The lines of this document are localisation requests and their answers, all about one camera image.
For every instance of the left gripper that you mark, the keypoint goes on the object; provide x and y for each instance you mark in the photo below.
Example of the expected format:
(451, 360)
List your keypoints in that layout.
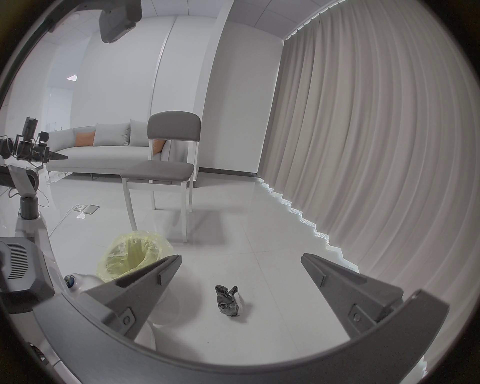
(33, 153)

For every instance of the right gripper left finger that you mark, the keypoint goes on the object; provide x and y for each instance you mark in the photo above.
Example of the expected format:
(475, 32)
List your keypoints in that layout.
(142, 288)

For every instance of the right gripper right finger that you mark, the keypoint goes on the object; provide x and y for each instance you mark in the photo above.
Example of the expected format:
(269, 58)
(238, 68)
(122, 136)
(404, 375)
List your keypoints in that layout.
(348, 288)

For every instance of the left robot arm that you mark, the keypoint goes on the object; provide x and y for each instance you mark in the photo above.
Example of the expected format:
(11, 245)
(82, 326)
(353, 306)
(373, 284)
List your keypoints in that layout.
(20, 179)

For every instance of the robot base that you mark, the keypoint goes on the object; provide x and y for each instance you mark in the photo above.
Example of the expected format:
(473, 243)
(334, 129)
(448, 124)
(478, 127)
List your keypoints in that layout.
(33, 232)

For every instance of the white trash bin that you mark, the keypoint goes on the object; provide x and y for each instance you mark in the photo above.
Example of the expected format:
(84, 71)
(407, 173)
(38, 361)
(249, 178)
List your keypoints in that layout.
(161, 308)

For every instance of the yellow plastic bag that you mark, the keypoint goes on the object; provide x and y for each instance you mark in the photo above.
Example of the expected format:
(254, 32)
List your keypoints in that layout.
(131, 249)

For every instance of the crumpled black plastic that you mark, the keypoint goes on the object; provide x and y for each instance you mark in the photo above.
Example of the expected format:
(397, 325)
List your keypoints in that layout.
(226, 302)

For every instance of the orange cushion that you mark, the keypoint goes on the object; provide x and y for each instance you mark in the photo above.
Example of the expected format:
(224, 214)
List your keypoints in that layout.
(157, 147)
(84, 139)

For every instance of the white sofa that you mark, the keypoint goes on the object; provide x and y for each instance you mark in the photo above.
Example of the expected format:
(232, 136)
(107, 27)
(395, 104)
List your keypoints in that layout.
(97, 157)

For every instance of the white cushion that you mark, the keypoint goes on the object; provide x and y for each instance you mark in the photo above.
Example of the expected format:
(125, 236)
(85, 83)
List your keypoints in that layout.
(138, 133)
(111, 135)

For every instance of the crumpled white paper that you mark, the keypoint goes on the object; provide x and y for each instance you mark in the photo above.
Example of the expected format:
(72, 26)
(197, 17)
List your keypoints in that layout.
(242, 303)

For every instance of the grey chair with white legs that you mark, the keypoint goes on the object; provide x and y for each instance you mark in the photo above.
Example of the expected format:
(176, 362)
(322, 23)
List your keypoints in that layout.
(157, 170)

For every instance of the beige curtain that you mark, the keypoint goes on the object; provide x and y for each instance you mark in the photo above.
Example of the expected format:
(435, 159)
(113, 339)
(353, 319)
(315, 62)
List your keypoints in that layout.
(375, 142)

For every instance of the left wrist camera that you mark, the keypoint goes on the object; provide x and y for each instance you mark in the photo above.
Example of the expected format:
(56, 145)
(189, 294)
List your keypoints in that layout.
(30, 127)

